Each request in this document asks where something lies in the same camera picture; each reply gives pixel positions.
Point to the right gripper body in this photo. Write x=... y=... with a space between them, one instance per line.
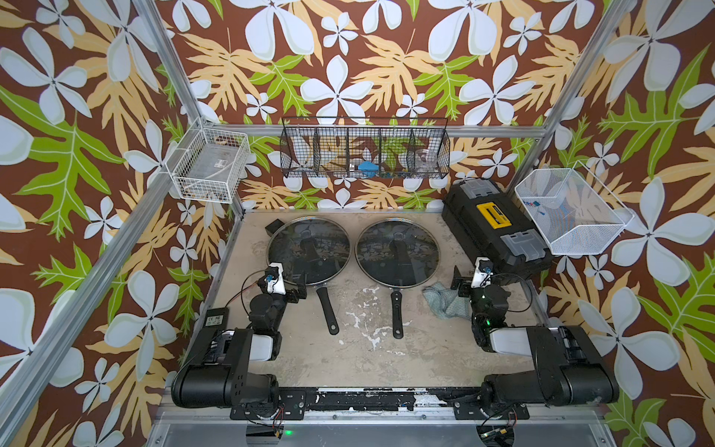
x=465 y=291

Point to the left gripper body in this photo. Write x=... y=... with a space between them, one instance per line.
x=292 y=297

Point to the grey-green cloth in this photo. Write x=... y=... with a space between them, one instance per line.
x=446 y=303

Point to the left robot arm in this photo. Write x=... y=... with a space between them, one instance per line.
x=217 y=374

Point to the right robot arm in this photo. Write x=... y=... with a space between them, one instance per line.
x=567 y=368

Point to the left black frying pan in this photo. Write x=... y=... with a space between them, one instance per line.
x=329 y=310

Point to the black frying pan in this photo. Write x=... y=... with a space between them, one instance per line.
x=329 y=310
x=397 y=313

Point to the black toolbox yellow latch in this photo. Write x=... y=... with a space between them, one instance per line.
x=487 y=223

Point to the right black frying pan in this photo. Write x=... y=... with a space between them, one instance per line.
x=397 y=313

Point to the blue object in basket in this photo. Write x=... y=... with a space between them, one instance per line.
x=368 y=169

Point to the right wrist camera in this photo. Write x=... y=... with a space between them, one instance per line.
x=483 y=272

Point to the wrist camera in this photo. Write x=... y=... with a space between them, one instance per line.
x=483 y=272
x=274 y=279

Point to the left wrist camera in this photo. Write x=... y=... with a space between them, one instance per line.
x=274 y=279

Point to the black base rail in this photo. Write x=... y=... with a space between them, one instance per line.
x=463 y=403

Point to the white wire basket right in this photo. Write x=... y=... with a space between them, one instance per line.
x=573 y=209

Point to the white wire basket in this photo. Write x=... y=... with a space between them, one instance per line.
x=208 y=163
x=573 y=209

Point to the black wire basket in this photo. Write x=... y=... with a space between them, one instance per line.
x=402 y=147

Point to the white wire basket left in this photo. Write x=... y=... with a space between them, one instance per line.
x=208 y=163

